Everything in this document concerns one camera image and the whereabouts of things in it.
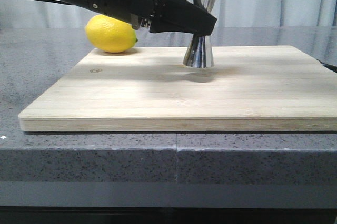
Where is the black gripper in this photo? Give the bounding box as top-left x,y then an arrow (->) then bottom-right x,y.
87,0 -> 216,36

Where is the silver steel jigger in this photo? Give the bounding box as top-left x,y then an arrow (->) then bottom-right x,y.
183,0 -> 216,68

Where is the yellow lemon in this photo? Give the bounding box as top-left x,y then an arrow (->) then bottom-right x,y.
85,14 -> 138,53

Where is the grey curtain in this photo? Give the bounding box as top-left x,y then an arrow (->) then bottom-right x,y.
1,0 -> 336,28

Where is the light wooden cutting board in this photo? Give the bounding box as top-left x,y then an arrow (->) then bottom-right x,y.
18,46 -> 336,132

